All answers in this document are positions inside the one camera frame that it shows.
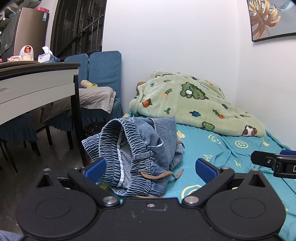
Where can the brown refrigerator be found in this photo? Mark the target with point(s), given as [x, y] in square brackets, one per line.
[27, 28]

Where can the black mesh waste bin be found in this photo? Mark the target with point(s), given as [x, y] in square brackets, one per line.
[92, 129]

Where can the teal patterned bed sheet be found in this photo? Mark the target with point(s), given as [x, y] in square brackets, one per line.
[220, 151]

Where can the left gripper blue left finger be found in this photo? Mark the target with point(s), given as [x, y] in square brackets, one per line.
[95, 170]

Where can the tissue pack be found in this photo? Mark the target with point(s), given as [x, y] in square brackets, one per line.
[47, 56]

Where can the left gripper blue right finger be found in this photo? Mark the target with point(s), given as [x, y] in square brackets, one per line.
[205, 170]

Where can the blue covered chair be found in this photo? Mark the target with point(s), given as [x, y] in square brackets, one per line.
[104, 69]
[63, 121]

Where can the white black desk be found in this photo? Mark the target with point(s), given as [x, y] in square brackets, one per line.
[27, 85]

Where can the blue denim jeans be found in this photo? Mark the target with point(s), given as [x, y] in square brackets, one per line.
[140, 155]

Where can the gold leaf framed picture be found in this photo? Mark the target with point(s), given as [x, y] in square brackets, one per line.
[271, 19]

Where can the beige cloth on chair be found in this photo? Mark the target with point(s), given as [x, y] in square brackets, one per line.
[90, 98]

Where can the white orange container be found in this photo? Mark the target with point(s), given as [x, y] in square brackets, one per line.
[27, 53]

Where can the green cartoon fleece blanket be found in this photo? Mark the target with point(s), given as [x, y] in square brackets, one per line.
[194, 102]

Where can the cream bottle on chair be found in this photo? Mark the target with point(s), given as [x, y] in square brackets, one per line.
[87, 84]

